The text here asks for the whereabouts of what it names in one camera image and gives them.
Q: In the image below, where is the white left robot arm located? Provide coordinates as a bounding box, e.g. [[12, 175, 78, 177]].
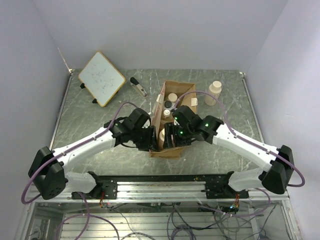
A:
[[28, 108, 158, 200]]

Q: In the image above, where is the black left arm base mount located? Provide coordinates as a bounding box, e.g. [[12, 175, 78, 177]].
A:
[[101, 181, 118, 200]]

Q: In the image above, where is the beige cap bottle front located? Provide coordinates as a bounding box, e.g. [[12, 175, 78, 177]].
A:
[[158, 128, 165, 150]]

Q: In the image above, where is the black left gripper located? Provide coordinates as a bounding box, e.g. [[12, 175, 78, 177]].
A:
[[131, 125, 161, 153]]

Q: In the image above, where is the beige cap bottle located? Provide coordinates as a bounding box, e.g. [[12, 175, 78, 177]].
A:
[[158, 128, 165, 150], [167, 93, 178, 103]]

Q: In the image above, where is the beige cylinder bottle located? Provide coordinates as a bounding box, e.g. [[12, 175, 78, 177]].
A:
[[204, 80, 222, 106]]

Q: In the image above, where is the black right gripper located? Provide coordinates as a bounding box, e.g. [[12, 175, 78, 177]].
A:
[[163, 121, 194, 149]]

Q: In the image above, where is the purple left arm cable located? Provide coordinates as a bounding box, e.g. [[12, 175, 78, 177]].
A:
[[21, 101, 137, 205]]

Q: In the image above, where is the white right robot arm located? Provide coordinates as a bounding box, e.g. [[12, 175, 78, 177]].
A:
[[163, 105, 294, 198]]

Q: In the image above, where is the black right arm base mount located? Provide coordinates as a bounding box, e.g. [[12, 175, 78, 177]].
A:
[[203, 181, 249, 199]]

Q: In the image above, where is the amber bottle white cap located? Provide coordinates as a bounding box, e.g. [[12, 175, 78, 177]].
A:
[[162, 109, 172, 121]]

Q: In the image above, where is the aluminium rail frame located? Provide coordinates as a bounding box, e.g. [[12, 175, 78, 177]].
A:
[[17, 180, 302, 240]]

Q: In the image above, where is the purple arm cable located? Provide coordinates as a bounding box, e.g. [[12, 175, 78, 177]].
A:
[[21, 101, 137, 205], [173, 91, 306, 218]]

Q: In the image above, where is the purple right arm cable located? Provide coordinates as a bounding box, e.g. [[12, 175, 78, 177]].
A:
[[173, 91, 306, 218]]

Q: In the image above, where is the black and white marker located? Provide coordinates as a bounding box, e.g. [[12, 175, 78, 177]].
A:
[[129, 77, 148, 98]]

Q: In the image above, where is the small whiteboard with wooden frame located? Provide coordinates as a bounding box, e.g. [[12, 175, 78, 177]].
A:
[[78, 51, 126, 107]]

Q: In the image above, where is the white bottle black cap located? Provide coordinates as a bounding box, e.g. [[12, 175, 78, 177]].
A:
[[163, 100, 175, 110]]

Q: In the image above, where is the brown canvas bag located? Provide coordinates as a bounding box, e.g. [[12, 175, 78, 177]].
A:
[[149, 80, 198, 159]]

